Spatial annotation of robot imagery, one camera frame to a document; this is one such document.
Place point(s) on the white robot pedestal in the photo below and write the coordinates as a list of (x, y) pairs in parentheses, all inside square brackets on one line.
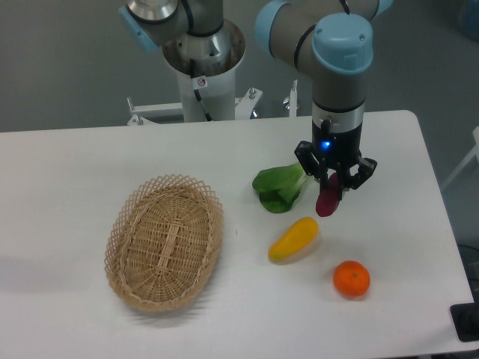
[(205, 69)]

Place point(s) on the woven wicker basket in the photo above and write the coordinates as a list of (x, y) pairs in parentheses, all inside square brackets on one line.
[(164, 244)]

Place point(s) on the yellow mango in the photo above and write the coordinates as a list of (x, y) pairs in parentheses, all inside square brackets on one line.
[(298, 236)]

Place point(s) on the orange mandarin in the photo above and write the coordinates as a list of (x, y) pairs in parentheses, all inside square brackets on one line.
[(351, 279)]

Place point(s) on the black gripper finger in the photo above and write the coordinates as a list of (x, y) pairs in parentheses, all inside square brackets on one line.
[(312, 166), (347, 181)]

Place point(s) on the green bok choy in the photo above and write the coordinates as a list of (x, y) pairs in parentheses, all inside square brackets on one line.
[(279, 187)]

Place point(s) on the black device at table edge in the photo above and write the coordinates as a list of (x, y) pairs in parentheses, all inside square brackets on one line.
[(465, 319)]

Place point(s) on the white frame at right edge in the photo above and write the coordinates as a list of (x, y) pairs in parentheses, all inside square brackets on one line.
[(471, 156)]

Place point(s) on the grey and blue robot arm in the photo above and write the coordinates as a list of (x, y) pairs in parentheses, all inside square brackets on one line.
[(330, 42)]

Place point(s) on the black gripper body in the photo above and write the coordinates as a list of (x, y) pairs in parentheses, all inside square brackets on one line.
[(337, 148)]

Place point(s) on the purple sweet potato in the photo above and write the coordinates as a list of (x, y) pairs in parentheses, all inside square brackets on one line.
[(329, 197)]

